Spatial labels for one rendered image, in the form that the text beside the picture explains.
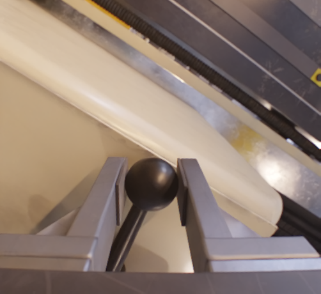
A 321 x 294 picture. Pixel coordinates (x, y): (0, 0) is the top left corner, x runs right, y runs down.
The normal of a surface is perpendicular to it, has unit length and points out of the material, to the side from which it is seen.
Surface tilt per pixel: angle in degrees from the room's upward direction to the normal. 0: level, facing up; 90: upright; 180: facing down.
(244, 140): 90
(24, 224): 90
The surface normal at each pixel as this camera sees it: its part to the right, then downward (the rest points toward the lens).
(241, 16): 0.02, 0.28
